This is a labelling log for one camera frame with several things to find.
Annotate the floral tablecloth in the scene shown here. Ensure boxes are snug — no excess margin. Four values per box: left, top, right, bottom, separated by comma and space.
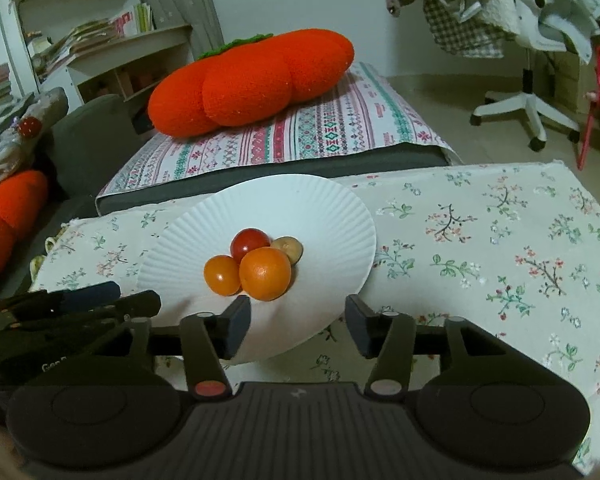
30, 160, 600, 476

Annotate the patterned striped cushion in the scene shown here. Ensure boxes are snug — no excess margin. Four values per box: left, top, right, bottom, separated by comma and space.
97, 61, 463, 198

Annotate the orange tangerine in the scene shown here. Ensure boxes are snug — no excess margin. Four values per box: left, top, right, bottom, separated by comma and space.
238, 247, 293, 302

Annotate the white office chair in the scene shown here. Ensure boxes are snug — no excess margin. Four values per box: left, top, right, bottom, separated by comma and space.
470, 0, 596, 153

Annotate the small red cherry tomato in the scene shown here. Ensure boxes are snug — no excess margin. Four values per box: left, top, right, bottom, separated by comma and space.
230, 228, 272, 264

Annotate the small orange persimmon cushion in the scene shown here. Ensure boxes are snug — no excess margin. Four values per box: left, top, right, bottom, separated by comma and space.
0, 170, 49, 288

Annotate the pile of leaning books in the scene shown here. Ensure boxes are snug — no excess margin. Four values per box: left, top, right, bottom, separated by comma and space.
27, 4, 156, 78

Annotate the small orange cherry tomato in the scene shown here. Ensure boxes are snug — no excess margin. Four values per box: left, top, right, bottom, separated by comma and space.
203, 255, 242, 297

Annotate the large orange persimmon cushion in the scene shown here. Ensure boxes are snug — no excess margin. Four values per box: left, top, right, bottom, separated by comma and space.
147, 29, 356, 138

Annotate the white paper plate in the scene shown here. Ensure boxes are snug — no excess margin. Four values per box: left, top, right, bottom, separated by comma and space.
136, 174, 378, 365

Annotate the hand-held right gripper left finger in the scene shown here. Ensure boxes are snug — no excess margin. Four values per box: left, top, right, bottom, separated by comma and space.
125, 295, 253, 402

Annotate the wooden desk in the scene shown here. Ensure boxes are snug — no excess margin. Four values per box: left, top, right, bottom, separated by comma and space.
550, 52, 597, 116

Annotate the pile of clothes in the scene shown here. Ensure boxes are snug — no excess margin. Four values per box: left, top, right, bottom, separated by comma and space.
382, 0, 600, 63

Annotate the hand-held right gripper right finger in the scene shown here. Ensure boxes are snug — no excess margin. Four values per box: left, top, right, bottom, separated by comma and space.
345, 295, 486, 398

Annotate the white bookshelf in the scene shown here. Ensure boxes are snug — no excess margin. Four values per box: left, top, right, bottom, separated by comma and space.
0, 0, 196, 106

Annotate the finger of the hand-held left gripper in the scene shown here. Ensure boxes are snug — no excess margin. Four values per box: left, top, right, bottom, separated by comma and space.
0, 281, 122, 322
7, 290, 162, 335

